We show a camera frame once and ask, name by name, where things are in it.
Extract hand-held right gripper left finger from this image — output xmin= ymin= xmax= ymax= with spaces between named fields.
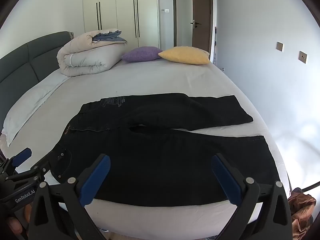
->
xmin=27 ymin=154 xmax=111 ymax=240

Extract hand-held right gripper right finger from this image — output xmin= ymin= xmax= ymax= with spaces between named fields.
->
xmin=211 ymin=153 xmax=293 ymax=240

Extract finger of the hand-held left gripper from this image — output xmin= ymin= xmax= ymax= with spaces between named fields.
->
xmin=5 ymin=154 xmax=62 ymax=183
xmin=0 ymin=148 xmax=32 ymax=175

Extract black pants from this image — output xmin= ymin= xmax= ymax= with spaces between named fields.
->
xmin=49 ymin=92 xmax=282 ymax=207

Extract person's left hand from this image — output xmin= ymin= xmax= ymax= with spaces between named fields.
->
xmin=6 ymin=204 xmax=33 ymax=238

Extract white pillow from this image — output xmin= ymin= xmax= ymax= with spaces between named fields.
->
xmin=1 ymin=76 xmax=73 ymax=147

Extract brown crumpled cloth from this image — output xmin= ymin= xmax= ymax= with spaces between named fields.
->
xmin=287 ymin=187 xmax=317 ymax=235

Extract bed with white sheet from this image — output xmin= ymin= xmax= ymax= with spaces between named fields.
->
xmin=0 ymin=60 xmax=292 ymax=240

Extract folded beige duvet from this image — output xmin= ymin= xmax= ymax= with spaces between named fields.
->
xmin=57 ymin=29 xmax=128 ymax=77

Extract yellow pillow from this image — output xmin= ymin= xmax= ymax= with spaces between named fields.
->
xmin=158 ymin=46 xmax=210 ymax=65

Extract purple pillow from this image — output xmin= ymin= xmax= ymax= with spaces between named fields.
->
xmin=121 ymin=46 xmax=163 ymax=63

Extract blue grey folded cloth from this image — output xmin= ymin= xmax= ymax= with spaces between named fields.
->
xmin=91 ymin=31 xmax=128 ymax=43

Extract cream wardrobe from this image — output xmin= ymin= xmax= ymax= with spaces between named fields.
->
xmin=82 ymin=0 xmax=160 ymax=50

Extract brown wooden door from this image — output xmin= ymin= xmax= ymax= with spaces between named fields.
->
xmin=191 ymin=0 xmax=214 ymax=53

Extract thin rod against wall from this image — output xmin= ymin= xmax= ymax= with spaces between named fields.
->
xmin=213 ymin=26 xmax=218 ymax=64

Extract brown door frame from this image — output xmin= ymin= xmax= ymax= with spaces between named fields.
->
xmin=172 ymin=0 xmax=193 ymax=50

